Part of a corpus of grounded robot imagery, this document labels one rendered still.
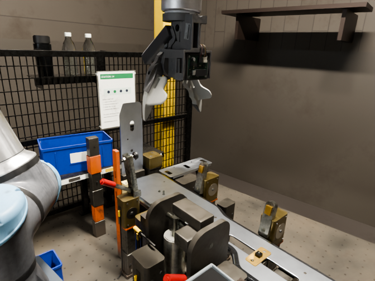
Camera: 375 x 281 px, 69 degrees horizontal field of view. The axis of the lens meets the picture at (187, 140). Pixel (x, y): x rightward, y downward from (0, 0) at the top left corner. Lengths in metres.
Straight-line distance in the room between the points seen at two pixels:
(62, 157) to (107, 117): 0.37
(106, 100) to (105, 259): 0.77
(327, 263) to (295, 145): 1.90
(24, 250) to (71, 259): 0.81
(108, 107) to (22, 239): 1.07
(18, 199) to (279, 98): 2.86
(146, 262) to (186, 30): 0.54
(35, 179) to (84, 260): 0.76
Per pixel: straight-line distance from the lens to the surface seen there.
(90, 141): 1.24
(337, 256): 1.53
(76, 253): 1.41
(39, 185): 0.65
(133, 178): 1.02
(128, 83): 1.57
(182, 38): 0.53
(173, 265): 0.81
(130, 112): 1.28
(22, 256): 0.58
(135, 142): 1.33
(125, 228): 1.09
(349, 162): 3.11
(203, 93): 0.60
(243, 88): 3.33
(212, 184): 1.23
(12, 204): 0.55
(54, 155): 1.30
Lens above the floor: 1.58
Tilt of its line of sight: 19 degrees down
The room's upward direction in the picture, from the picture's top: 2 degrees clockwise
